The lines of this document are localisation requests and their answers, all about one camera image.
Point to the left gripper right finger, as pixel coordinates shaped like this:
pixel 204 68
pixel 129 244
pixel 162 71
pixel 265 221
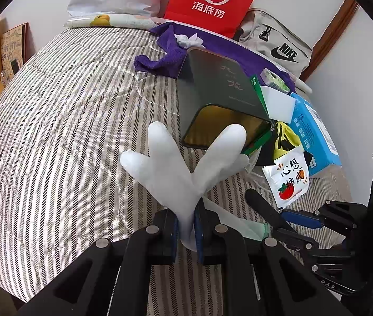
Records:
pixel 207 244

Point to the rolled white fruit-print mat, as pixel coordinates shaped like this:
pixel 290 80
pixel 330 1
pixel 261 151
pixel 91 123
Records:
pixel 147 23

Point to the green clear small packet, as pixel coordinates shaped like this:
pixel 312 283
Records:
pixel 272 80

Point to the white persimmon snack packet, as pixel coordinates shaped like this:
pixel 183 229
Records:
pixel 288 178

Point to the blue tissue pack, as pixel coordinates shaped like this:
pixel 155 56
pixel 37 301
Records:
pixel 315 138

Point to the beige Nike bag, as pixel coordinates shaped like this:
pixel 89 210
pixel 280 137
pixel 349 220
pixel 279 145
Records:
pixel 261 32

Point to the yellow black pouch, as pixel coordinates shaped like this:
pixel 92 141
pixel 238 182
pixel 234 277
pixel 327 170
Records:
pixel 282 140

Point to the brown patterned box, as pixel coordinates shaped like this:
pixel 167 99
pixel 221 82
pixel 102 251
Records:
pixel 13 51

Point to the dark green tea tin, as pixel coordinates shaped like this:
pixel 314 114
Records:
pixel 214 92

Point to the striped quilted mattress cover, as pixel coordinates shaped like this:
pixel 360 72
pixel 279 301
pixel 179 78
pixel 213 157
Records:
pixel 64 120

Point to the white sponge block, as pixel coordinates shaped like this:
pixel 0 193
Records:
pixel 280 106

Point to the green wet wipes pack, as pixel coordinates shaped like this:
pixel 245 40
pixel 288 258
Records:
pixel 259 95

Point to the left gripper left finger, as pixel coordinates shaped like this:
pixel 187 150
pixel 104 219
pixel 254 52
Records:
pixel 166 240

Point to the crumpled white tissue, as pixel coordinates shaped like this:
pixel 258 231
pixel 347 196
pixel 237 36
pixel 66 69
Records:
pixel 187 42

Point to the wooden door frame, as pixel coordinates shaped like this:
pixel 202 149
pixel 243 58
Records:
pixel 331 35

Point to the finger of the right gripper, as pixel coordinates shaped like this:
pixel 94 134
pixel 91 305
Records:
pixel 302 218
pixel 266 211

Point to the purple towel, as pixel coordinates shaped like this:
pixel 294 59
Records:
pixel 170 64

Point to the white work glove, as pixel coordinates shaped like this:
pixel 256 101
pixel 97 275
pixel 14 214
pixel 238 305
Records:
pixel 166 176

